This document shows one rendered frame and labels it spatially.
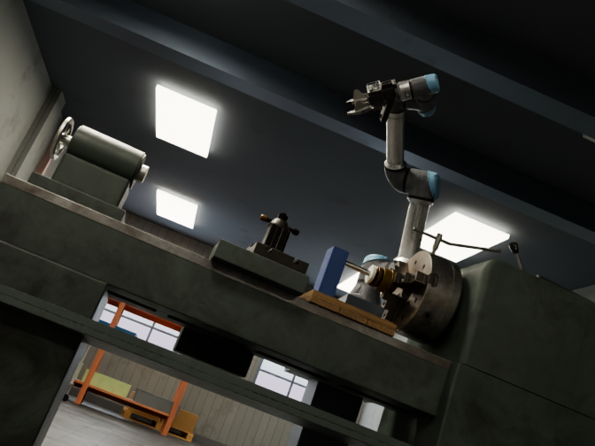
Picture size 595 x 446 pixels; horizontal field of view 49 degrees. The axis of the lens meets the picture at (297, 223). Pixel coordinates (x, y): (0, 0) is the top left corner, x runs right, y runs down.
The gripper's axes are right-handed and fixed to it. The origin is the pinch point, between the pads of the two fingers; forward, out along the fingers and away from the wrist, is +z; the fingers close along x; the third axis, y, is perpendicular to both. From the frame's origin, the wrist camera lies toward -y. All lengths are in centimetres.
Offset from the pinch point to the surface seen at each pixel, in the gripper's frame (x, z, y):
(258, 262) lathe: 84, 32, 8
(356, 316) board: 89, 8, -20
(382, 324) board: 89, 1, -25
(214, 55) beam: -240, 110, -75
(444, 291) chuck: 74, -21, -32
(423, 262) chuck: 61, -16, -31
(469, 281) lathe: 68, -30, -37
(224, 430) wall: -335, 364, -753
